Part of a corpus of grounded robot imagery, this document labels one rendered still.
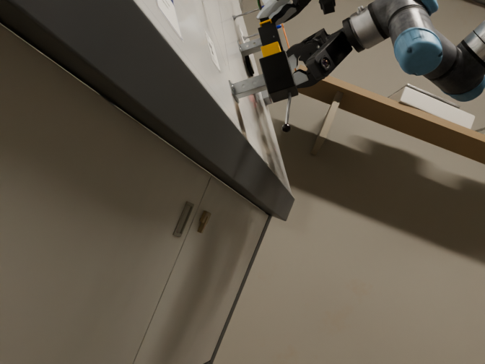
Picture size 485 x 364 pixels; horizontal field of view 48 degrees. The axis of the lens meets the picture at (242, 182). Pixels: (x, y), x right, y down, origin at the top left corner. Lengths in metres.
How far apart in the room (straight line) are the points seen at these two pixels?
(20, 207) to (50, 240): 0.07
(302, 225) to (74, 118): 2.41
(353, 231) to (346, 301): 0.36
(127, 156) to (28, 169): 0.15
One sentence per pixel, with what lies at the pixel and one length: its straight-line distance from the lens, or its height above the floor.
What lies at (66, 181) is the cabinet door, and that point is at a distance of 0.52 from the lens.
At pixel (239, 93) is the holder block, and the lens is 0.87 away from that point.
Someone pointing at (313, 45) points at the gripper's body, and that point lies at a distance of 1.11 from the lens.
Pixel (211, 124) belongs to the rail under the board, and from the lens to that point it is 0.67.
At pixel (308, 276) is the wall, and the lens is 2.86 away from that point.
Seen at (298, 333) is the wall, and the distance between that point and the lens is 2.88.
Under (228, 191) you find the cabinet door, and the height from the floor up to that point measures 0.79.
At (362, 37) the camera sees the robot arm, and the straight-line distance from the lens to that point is 1.09.
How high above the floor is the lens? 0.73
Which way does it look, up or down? 5 degrees up
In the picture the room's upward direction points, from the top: 22 degrees clockwise
